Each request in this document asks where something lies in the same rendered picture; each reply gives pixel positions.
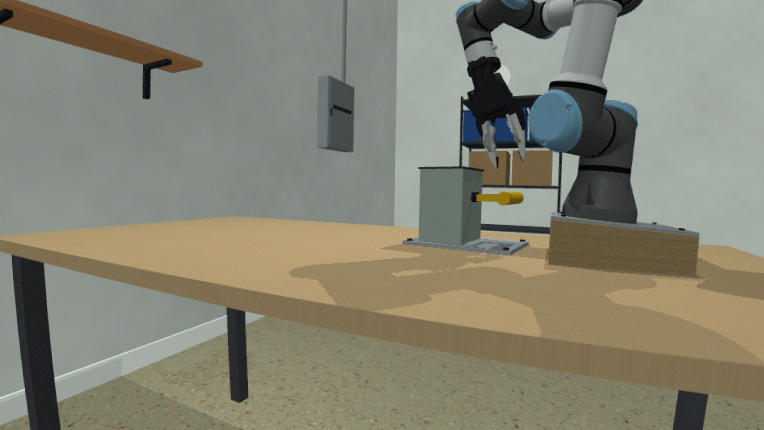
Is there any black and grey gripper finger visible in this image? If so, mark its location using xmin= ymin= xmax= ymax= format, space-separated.
xmin=506 ymin=98 xmax=525 ymax=161
xmin=476 ymin=116 xmax=499 ymax=169

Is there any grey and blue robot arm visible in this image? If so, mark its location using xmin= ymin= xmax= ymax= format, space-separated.
xmin=456 ymin=0 xmax=643 ymax=224

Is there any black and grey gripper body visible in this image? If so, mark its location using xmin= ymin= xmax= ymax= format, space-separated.
xmin=467 ymin=56 xmax=512 ymax=122

